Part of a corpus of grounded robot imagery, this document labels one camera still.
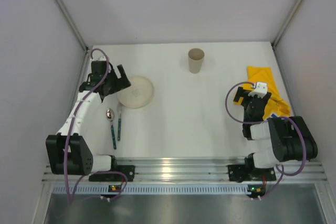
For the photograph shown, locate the perforated cable duct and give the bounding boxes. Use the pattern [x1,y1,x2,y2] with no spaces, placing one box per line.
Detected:
[52,184,266,195]

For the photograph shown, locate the beige paper cup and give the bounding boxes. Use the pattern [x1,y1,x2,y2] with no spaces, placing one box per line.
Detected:
[188,48,205,74]

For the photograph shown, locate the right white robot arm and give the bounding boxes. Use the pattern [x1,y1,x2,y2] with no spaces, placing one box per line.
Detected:
[234,87,318,170]

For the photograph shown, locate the cream round plate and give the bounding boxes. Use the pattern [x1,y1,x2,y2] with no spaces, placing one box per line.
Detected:
[117,76,154,109]

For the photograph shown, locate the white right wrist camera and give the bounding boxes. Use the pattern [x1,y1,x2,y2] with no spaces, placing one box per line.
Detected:
[248,82,268,99]

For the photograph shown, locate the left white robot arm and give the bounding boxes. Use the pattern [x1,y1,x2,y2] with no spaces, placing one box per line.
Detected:
[46,60,131,175]

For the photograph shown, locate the yellow cartoon cloth placemat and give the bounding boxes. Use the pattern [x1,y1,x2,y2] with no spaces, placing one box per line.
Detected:
[246,66,291,120]

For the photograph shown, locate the aluminium rail frame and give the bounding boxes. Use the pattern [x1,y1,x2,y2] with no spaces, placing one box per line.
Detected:
[42,158,328,184]

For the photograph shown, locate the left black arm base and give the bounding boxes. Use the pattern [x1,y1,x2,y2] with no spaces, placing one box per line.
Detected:
[89,156,135,182]

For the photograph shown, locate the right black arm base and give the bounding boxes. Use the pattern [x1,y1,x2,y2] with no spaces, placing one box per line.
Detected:
[227,154,276,183]

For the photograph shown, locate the metal spoon teal handle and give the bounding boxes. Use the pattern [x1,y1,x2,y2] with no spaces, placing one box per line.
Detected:
[106,109,117,150]

